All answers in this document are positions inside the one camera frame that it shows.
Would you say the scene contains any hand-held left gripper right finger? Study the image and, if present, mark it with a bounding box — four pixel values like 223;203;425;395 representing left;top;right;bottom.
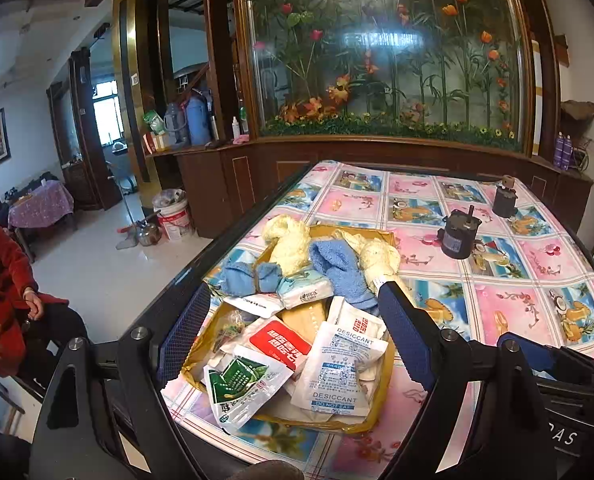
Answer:
377;279;553;480

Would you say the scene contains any colourful clear snack packet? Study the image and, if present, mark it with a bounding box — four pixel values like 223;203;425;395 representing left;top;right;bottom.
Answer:
211;309;251;357

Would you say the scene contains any large blue towel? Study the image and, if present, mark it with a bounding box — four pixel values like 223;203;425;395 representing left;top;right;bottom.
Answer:
309;239;380;312

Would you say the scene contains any metal kettle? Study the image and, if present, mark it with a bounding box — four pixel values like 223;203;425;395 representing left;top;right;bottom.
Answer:
136;214;164;247

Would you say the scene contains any small blue cloth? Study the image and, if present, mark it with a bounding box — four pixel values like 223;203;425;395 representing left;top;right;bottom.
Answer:
219;260;284;297

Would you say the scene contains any shallow gold box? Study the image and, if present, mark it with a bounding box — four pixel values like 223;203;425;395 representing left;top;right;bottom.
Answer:
182;224;403;436

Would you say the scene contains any printed fruit tablecloth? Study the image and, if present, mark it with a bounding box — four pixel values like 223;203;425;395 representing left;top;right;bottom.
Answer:
162;160;594;467

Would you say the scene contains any white plastic bucket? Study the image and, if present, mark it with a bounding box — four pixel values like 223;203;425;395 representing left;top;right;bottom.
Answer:
153;196;196;244

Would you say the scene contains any woven basket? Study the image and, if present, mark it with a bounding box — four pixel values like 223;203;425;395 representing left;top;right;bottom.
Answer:
559;99;594;122

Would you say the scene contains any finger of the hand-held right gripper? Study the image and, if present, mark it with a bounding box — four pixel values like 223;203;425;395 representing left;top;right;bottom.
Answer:
497;331;564;377

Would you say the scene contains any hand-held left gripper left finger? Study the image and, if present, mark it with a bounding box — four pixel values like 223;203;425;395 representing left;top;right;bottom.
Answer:
29;280;214;480

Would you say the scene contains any cream fluffy towel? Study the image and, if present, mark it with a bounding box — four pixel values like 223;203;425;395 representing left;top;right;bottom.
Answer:
266;214;312;277

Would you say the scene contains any wooden low cabinet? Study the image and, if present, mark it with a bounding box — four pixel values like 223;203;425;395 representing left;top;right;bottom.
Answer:
176;134;594;242

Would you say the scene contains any black motor with wooden cap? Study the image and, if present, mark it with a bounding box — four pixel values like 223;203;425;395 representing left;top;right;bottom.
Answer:
491;174;519;219

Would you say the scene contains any gold trimmed pillar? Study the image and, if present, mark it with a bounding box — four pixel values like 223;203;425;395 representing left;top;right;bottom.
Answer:
111;0;174;184

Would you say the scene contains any cream towel with label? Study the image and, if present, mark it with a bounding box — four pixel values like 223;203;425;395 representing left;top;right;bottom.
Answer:
346;229;402;292

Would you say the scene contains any black motor with shaft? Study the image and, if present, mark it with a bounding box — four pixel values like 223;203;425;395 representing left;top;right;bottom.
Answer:
438;204;484;261

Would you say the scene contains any table with purple cloth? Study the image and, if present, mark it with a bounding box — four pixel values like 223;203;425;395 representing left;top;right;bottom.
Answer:
7;179;76;247

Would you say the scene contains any flat white glove packet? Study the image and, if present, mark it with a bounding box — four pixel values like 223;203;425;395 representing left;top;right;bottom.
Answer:
223;293;284;319

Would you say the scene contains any white desiccant packet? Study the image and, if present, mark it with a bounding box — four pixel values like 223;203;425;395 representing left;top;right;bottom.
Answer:
291;324;376;417

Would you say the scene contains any pale green tissue packet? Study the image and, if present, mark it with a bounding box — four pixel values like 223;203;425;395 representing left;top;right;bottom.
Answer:
276;269;334;311

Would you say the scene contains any glass cabinet with artificial flowers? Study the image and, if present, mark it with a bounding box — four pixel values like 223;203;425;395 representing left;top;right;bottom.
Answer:
232;0;535;153

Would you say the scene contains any green bag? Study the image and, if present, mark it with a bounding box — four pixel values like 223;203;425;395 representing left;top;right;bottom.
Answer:
144;109;166;137

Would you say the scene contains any green and white packet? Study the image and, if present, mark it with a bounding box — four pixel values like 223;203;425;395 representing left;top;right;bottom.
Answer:
203;354;296;437

